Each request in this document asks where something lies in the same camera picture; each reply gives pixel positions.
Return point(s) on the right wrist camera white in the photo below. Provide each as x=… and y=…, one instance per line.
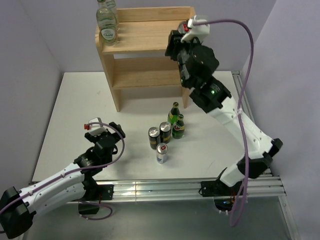
x=196, y=31

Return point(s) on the black yellow can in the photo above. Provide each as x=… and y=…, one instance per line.
x=154, y=137
x=165, y=132

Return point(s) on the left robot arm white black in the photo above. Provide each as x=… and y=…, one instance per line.
x=20, y=208

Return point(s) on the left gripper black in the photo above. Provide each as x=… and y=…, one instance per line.
x=93, y=138

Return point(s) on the aluminium rail frame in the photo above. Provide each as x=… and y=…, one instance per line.
x=153, y=200

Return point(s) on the wooden two-tier shelf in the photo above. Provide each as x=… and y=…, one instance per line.
x=142, y=30

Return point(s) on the black yellow can left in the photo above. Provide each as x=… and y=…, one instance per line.
x=154, y=137

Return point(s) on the green glass bottle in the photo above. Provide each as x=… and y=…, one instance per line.
x=173, y=113
x=178, y=128

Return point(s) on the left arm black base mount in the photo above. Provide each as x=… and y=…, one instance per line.
x=103, y=192

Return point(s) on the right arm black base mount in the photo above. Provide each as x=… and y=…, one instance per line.
x=216, y=188

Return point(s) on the black yellow can right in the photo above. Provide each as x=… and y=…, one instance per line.
x=165, y=132

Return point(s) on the clear glass bottle rear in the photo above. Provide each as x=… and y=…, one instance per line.
x=111, y=4

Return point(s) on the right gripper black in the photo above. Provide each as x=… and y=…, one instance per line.
x=174, y=42

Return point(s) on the green glass bottle front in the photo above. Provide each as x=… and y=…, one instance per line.
x=178, y=128

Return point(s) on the green glass bottle rear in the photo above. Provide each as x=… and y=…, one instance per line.
x=173, y=113

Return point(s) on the silver blue energy drink can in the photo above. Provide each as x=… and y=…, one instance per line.
x=183, y=27

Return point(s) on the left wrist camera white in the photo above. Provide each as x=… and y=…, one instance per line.
x=95, y=127

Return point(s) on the clear glass bottle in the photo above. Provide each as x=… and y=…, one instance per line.
x=106, y=23
x=111, y=4

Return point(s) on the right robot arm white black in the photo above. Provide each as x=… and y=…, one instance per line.
x=259, y=149

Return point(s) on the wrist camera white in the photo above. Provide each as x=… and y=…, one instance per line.
x=95, y=127
x=196, y=31

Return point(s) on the clear glass bottle front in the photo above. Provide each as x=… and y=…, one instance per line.
x=106, y=23

